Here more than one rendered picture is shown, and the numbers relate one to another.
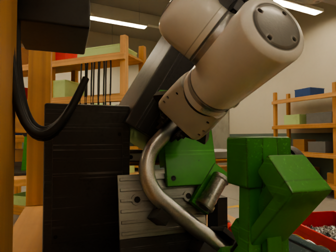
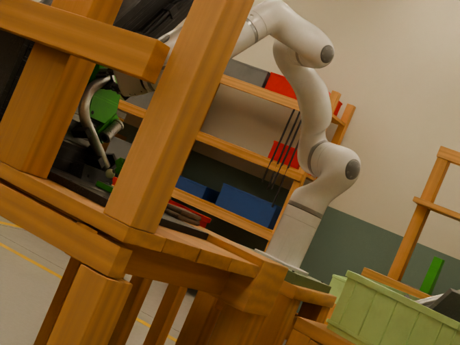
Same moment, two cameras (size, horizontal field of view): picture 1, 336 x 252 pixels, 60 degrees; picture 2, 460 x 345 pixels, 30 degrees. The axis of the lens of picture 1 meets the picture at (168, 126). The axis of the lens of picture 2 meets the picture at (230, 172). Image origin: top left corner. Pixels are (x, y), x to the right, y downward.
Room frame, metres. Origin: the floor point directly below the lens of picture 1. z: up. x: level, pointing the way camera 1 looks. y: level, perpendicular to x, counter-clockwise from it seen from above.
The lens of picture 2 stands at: (-1.69, 1.07, 1.04)
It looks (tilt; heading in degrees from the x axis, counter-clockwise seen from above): 1 degrees up; 325
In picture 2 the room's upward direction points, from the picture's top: 23 degrees clockwise
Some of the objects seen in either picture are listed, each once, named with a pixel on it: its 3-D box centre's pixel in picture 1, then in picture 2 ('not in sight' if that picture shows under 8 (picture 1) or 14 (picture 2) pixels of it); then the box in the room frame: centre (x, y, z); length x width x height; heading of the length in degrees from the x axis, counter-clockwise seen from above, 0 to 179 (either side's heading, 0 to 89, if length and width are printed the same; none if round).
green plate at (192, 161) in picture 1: (182, 136); (100, 85); (0.66, -0.03, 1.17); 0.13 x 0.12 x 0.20; 19
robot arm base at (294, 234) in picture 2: not in sight; (292, 237); (0.41, -0.74, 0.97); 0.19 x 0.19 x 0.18
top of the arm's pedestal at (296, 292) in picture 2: not in sight; (274, 278); (0.41, -0.74, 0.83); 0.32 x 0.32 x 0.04; 23
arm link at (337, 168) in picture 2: not in sight; (326, 180); (0.37, -0.75, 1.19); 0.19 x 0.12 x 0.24; 3
